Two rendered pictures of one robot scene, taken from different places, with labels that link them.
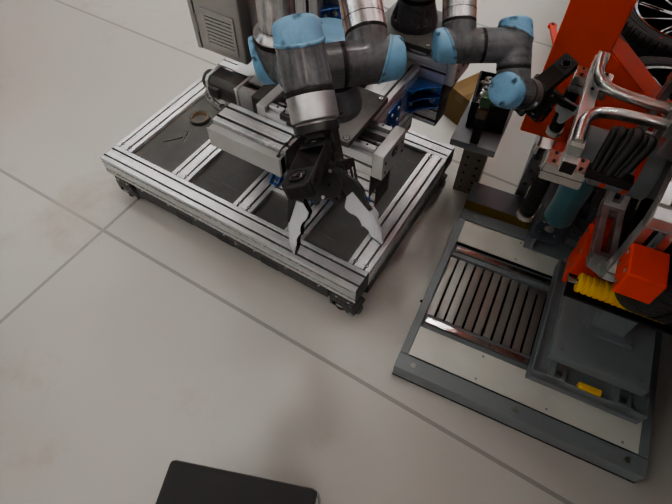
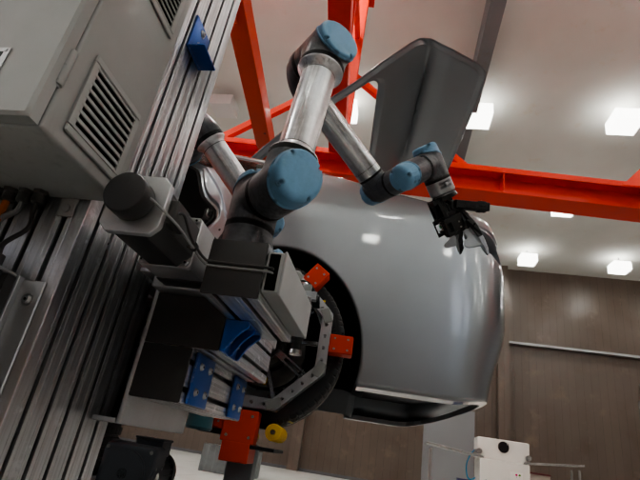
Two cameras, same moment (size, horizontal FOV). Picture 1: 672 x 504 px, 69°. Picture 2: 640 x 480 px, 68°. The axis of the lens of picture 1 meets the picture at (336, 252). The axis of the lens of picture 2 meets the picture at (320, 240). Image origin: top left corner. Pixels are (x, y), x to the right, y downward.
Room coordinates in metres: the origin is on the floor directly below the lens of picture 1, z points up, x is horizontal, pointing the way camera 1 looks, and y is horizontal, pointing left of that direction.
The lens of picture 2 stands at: (1.33, 1.01, 0.46)
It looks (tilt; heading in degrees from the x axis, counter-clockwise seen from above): 24 degrees up; 249
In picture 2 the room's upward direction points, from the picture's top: 9 degrees clockwise
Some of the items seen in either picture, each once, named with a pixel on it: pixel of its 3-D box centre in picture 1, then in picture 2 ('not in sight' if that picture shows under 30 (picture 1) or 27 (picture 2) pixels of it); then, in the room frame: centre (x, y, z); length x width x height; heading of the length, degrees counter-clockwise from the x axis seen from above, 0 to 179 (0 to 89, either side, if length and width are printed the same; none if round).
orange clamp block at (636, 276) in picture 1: (640, 272); (340, 346); (0.55, -0.63, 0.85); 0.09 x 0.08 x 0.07; 154
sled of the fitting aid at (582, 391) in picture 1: (596, 333); not in sight; (0.76, -0.91, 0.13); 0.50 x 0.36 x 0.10; 154
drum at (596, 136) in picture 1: (621, 163); not in sight; (0.86, -0.70, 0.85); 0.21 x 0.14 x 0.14; 64
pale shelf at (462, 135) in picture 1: (487, 114); not in sight; (1.56, -0.60, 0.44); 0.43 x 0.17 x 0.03; 154
